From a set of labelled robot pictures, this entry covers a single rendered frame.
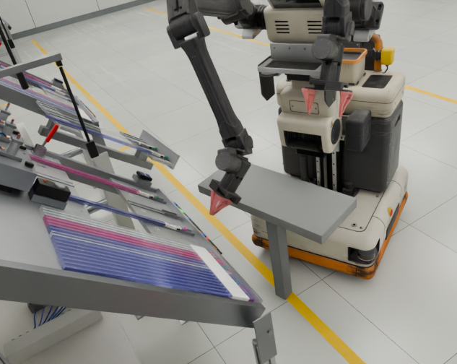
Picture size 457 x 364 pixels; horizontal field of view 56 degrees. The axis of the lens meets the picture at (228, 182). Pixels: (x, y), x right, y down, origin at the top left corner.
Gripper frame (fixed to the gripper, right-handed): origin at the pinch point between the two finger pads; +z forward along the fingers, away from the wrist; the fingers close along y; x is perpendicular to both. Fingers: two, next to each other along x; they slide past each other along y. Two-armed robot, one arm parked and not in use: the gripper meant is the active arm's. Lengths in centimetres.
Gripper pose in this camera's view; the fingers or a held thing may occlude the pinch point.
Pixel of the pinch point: (212, 212)
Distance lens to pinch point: 137.0
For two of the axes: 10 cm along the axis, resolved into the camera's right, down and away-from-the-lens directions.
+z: -5.0, 8.5, 1.6
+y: 5.0, 4.4, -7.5
